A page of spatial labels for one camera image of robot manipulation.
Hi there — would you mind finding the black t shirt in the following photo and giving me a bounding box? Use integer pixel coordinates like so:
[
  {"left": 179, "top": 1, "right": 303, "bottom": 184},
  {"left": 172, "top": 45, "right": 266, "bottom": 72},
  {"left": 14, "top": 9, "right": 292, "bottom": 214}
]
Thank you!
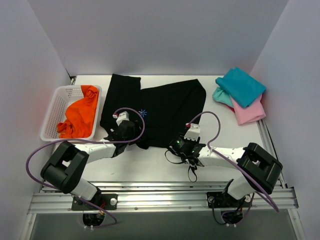
[{"left": 100, "top": 74, "right": 206, "bottom": 150}]

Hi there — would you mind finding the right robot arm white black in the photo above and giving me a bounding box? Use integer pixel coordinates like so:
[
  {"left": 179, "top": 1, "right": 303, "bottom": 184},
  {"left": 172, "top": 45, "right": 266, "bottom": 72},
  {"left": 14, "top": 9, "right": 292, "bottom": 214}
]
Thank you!
[{"left": 168, "top": 137, "right": 283, "bottom": 207}]

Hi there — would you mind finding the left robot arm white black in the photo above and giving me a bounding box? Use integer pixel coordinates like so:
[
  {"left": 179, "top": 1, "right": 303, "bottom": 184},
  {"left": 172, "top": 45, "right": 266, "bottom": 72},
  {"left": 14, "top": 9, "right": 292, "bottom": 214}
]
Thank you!
[{"left": 40, "top": 120, "right": 142, "bottom": 210}]

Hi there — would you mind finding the orange t shirt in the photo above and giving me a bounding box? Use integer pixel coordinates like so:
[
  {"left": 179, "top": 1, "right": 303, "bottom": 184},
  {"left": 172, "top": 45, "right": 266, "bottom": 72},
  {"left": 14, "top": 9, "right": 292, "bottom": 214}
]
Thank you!
[{"left": 57, "top": 85, "right": 99, "bottom": 139}]

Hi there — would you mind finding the mint green folded t shirt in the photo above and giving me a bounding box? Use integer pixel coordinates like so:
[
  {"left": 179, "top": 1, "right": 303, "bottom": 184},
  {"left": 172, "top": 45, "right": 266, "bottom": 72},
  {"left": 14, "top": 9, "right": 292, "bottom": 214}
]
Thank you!
[{"left": 212, "top": 86, "right": 234, "bottom": 108}]

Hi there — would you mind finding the white plastic basket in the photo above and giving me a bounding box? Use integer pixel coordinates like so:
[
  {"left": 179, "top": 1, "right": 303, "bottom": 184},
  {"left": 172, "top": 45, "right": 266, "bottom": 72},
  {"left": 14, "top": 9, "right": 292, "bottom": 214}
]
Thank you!
[{"left": 40, "top": 85, "right": 103, "bottom": 143}]

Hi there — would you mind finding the pink folded t shirt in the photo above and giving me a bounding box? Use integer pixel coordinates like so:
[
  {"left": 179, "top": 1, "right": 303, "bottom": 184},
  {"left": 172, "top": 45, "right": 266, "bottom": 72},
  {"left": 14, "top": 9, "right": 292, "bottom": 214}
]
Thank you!
[{"left": 230, "top": 94, "right": 266, "bottom": 126}]

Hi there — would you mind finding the teal folded t shirt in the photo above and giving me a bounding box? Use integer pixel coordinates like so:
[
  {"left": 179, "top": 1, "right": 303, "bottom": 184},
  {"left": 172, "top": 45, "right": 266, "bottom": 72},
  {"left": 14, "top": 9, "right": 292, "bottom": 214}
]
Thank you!
[{"left": 215, "top": 67, "right": 267, "bottom": 108}]

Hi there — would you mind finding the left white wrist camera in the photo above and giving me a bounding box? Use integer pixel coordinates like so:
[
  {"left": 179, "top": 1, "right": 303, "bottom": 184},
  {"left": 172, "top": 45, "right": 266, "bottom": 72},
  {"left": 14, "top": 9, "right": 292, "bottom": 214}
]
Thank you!
[{"left": 112, "top": 111, "right": 130, "bottom": 126}]

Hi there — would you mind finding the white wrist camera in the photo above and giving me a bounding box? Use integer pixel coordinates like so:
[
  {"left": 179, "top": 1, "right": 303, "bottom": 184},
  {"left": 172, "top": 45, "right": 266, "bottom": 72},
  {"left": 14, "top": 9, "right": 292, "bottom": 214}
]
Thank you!
[
  {"left": 112, "top": 111, "right": 130, "bottom": 126},
  {"left": 183, "top": 123, "right": 201, "bottom": 142}
]

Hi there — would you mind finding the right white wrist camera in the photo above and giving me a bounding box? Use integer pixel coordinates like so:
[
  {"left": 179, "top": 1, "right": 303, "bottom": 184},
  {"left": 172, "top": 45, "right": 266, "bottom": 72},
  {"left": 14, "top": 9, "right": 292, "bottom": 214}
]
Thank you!
[{"left": 183, "top": 123, "right": 201, "bottom": 142}]

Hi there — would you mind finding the black thin cable loop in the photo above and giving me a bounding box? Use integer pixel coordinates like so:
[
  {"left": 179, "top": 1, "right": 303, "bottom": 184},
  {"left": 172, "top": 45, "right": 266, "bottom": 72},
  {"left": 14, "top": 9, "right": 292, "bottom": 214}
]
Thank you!
[{"left": 164, "top": 149, "right": 198, "bottom": 183}]

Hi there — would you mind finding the aluminium rail frame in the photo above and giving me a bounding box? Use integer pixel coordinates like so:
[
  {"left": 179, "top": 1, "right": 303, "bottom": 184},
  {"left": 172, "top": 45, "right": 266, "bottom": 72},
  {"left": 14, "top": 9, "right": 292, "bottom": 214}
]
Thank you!
[{"left": 20, "top": 120, "right": 306, "bottom": 240}]

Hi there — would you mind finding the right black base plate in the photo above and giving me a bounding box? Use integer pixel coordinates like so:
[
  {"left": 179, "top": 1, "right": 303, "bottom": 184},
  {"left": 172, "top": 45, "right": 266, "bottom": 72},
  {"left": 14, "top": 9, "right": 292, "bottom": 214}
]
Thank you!
[{"left": 206, "top": 191, "right": 251, "bottom": 209}]

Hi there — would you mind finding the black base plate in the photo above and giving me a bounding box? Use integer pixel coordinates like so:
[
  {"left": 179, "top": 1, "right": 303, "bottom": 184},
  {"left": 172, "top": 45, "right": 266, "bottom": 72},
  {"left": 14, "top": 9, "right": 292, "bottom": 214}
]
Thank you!
[
  {"left": 71, "top": 193, "right": 118, "bottom": 211},
  {"left": 206, "top": 191, "right": 251, "bottom": 209}
]

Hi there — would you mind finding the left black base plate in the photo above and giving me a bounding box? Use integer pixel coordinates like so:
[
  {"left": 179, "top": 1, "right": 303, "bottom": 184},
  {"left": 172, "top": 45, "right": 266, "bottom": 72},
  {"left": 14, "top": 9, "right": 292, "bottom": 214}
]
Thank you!
[{"left": 71, "top": 193, "right": 118, "bottom": 211}]

